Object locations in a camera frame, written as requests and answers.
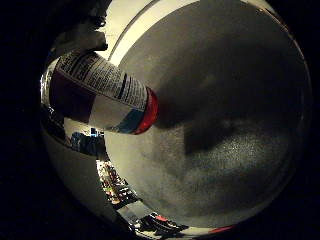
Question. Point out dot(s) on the clear bottle with blue cap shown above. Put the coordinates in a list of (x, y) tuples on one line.
[(100, 94)]

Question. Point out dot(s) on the cluttered parts shelf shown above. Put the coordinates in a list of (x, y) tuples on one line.
[(114, 185)]

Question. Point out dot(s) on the red office chair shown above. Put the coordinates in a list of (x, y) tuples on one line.
[(220, 229), (161, 218)]

